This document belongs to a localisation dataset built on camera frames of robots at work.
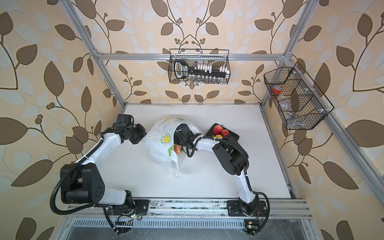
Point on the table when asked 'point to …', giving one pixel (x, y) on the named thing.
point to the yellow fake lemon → (218, 136)
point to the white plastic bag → (158, 137)
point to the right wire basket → (301, 104)
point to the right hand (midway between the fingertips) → (172, 139)
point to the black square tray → (210, 132)
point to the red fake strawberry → (224, 132)
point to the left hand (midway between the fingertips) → (148, 130)
